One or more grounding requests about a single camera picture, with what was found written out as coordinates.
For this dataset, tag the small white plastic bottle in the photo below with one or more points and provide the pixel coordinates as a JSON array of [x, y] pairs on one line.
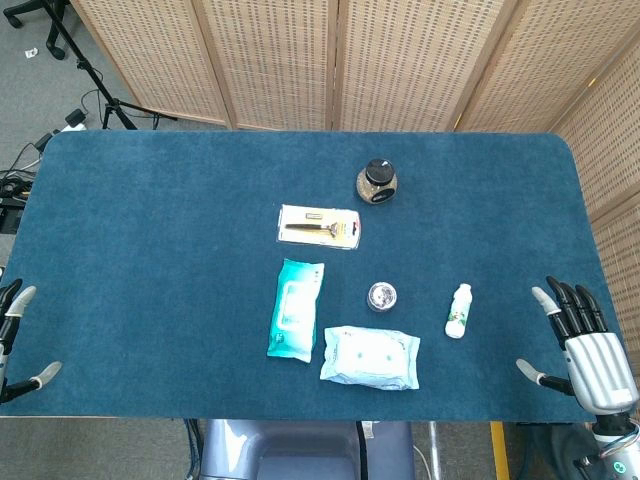
[[459, 312]]

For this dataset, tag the light blue wet wipes pack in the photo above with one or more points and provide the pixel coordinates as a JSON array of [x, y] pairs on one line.
[[370, 357]]

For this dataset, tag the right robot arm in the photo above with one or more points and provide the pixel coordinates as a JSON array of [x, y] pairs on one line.
[[617, 445]]

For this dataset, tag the small round silver tin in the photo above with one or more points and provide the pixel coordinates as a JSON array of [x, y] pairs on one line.
[[382, 296]]

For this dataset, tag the black tripod stand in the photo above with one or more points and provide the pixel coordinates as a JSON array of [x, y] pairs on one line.
[[90, 70]]

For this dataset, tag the black office chair base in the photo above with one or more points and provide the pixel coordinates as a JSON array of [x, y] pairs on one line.
[[35, 25]]

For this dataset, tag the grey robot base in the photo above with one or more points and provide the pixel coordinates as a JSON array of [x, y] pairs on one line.
[[305, 450]]

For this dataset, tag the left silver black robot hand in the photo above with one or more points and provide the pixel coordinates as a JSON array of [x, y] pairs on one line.
[[11, 320]]

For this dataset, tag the glass jar with black lid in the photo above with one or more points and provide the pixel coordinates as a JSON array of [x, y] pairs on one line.
[[377, 182]]

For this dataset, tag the blue carpet table mat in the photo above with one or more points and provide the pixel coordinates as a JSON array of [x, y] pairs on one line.
[[300, 270]]

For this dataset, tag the razor in blister pack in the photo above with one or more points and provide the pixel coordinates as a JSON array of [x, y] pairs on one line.
[[319, 227]]

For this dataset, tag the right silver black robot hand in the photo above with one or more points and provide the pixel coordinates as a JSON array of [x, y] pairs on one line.
[[597, 367]]

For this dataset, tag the teal wet wipes pack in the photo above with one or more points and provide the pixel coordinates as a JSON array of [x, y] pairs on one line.
[[296, 310]]

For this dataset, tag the woven bamboo folding screen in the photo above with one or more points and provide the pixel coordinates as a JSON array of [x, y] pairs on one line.
[[380, 65]]

